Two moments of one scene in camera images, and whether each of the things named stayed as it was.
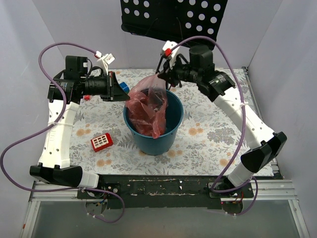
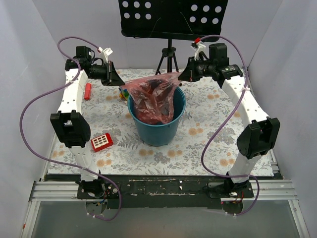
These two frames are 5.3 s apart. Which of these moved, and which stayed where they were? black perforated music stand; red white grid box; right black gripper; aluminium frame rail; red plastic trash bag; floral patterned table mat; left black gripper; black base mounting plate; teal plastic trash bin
Moved: right black gripper; left black gripper; teal plastic trash bin
Stayed: black perforated music stand; floral patterned table mat; black base mounting plate; red plastic trash bag; red white grid box; aluminium frame rail
